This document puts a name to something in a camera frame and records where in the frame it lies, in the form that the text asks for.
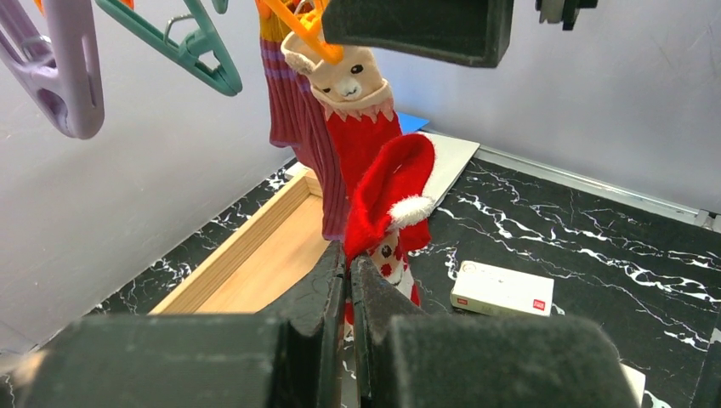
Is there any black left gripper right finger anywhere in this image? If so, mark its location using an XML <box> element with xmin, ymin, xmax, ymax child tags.
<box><xmin>349</xmin><ymin>257</ymin><xmax>639</xmax><ymax>407</ymax></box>

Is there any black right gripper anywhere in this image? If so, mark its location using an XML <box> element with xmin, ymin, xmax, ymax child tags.
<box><xmin>321</xmin><ymin>0</ymin><xmax>599</xmax><ymax>68</ymax></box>

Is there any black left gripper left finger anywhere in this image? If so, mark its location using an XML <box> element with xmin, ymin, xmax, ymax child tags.
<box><xmin>12</xmin><ymin>243</ymin><xmax>344</xmax><ymax>407</ymax></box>

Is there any beige animal face sock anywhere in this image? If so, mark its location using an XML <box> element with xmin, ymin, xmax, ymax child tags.
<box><xmin>281</xmin><ymin>32</ymin><xmax>407</xmax><ymax>237</ymax></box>

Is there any red white striped sock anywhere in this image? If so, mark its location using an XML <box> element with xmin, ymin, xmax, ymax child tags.
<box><xmin>343</xmin><ymin>133</ymin><xmax>436</xmax><ymax>306</ymax></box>

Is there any purple sock with yellow cuff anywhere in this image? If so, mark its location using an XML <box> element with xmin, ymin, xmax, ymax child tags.
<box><xmin>256</xmin><ymin>1</ymin><xmax>349</xmax><ymax>241</ymax></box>

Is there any wooden hanger rack stand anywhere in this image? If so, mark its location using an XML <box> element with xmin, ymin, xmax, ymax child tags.
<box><xmin>151</xmin><ymin>169</ymin><xmax>329</xmax><ymax>315</ymax></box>

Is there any white card box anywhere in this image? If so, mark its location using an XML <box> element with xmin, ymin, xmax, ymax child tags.
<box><xmin>450</xmin><ymin>261</ymin><xmax>554</xmax><ymax>317</ymax></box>

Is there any blue folder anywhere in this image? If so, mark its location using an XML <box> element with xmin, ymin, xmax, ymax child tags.
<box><xmin>397</xmin><ymin>111</ymin><xmax>429</xmax><ymax>134</ymax></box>

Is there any orange front-centre clothes peg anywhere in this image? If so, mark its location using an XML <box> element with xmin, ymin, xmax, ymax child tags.
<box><xmin>256</xmin><ymin>0</ymin><xmax>343</xmax><ymax>65</ymax></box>

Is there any small white printed box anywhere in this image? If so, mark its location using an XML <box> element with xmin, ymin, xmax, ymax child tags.
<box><xmin>620</xmin><ymin>363</ymin><xmax>646</xmax><ymax>407</ymax></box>

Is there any teal front clothes peg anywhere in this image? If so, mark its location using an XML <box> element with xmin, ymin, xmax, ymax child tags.
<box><xmin>97</xmin><ymin>0</ymin><xmax>243</xmax><ymax>97</ymax></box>

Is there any lilac clothes peg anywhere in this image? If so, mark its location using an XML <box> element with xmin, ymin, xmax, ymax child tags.
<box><xmin>1</xmin><ymin>0</ymin><xmax>105</xmax><ymax>139</ymax></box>

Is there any aluminium rail base frame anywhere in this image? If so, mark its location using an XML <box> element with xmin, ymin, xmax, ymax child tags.
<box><xmin>474</xmin><ymin>145</ymin><xmax>720</xmax><ymax>234</ymax></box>

